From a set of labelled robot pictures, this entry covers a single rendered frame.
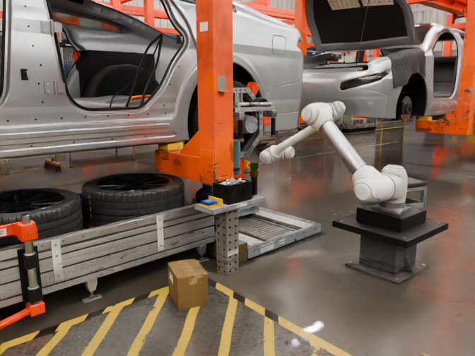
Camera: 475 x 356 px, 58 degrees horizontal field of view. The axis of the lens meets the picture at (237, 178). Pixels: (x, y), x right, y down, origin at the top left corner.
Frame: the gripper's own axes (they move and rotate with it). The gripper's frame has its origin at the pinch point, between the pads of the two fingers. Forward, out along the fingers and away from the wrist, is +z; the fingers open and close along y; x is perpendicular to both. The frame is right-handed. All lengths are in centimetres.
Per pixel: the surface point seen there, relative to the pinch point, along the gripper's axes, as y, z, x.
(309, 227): -37, -56, -42
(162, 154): -55, 11, 58
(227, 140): -38, -46, 61
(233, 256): -95, -65, 21
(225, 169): -52, -46, 49
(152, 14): 336, 578, -50
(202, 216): -83, -38, 37
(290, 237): -54, -56, -29
